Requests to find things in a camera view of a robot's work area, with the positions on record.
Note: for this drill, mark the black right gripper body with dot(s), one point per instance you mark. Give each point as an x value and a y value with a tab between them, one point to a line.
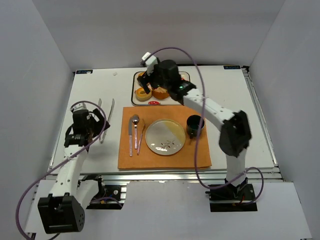
145	81

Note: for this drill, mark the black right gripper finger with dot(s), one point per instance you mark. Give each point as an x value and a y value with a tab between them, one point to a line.
141	79
144	84

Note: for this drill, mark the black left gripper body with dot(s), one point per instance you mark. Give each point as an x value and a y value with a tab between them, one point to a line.
97	122

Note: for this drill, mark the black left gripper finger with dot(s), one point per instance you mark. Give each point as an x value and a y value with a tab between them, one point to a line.
98	113
103	125

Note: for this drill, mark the large sugared orange bread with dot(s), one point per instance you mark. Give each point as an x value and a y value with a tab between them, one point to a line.
160	93

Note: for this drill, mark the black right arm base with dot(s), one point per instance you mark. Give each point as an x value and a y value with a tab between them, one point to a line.
223	200

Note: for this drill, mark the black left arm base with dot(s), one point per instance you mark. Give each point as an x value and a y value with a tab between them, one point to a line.
108	196

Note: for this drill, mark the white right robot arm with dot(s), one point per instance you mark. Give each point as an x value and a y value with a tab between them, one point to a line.
234	128

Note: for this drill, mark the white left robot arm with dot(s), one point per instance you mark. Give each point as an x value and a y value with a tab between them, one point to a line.
63	210

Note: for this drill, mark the dark green mug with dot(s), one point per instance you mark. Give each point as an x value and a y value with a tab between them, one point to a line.
193	122

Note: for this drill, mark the cream ceramic plate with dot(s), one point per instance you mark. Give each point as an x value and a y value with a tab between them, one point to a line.
165	137

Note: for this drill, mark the lower ring bagel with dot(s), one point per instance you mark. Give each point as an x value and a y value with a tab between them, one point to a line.
141	94

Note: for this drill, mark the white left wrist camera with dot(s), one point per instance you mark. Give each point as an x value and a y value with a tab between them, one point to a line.
78	107

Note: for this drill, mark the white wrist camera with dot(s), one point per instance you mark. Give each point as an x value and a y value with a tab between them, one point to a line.
78	107
148	60

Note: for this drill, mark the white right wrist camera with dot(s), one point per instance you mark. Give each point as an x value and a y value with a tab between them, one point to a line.
148	60

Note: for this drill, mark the pink handled knife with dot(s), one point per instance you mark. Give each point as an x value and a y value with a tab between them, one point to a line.
130	137

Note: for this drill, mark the pink handled spoon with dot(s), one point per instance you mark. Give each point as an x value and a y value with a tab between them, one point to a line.
135	119

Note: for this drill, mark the pink handled fork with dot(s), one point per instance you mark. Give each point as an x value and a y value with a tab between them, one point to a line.
141	137

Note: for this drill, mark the aluminium table frame rail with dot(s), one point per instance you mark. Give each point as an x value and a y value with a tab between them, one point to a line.
231	88

